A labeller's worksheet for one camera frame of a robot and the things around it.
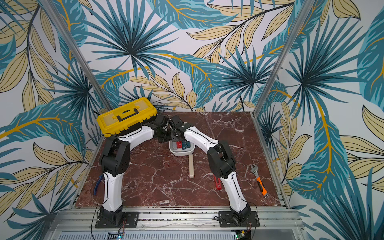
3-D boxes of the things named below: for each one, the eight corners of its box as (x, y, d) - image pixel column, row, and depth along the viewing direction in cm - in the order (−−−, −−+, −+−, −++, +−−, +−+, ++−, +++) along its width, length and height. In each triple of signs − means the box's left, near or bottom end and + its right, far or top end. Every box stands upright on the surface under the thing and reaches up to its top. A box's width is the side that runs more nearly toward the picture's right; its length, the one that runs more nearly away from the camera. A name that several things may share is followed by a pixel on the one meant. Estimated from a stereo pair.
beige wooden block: (189, 177, 89) (189, 176, 87) (188, 156, 98) (188, 154, 95) (194, 177, 89) (194, 175, 87) (193, 156, 98) (193, 154, 95)
